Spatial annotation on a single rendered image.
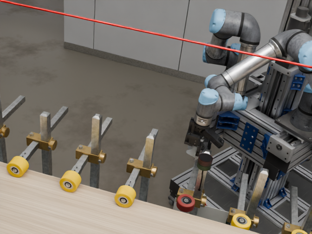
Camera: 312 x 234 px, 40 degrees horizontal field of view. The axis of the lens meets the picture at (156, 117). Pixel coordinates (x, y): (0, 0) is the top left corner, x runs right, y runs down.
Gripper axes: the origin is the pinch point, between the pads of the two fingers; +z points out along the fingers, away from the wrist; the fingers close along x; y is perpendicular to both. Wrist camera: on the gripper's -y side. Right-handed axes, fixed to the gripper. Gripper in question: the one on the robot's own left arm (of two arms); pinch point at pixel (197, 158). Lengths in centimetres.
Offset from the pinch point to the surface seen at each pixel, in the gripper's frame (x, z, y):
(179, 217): 27.1, 11.7, -0.4
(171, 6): -256, 28, 70
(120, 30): -258, 69, 121
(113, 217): 36.9, 13.0, 25.9
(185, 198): 16.4, 10.6, -0.3
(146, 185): 10.2, 15.8, 19.1
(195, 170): -9.9, 15.6, -0.8
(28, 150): 19, 9, 74
